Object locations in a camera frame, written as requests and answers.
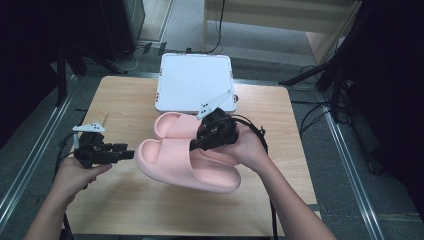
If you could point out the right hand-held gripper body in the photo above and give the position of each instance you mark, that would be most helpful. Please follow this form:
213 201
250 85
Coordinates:
218 130

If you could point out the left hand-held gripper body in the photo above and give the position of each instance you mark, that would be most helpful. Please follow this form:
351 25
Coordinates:
91 150

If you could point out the pink slipper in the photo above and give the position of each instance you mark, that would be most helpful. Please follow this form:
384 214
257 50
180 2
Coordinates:
173 163
173 125

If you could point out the white storage box with lid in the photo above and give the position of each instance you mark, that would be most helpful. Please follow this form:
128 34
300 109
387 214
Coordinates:
190 80

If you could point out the person's left hand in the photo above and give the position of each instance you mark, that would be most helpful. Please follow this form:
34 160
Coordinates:
75 176

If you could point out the person's right hand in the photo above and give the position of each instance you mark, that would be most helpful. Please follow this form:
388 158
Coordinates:
250 148

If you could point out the black tripod stand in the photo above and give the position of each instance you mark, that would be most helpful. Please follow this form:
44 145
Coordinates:
333 83
61 76

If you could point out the dark cabinet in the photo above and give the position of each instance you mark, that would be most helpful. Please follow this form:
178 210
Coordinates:
130 23

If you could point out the dark tape piece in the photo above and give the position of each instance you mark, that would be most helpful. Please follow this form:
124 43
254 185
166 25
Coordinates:
318 208

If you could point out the metal floor rail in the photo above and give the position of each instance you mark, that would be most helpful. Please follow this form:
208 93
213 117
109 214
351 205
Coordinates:
33 150
353 173

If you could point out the light wooden furniture frame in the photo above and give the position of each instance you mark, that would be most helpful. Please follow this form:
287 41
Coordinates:
266 13

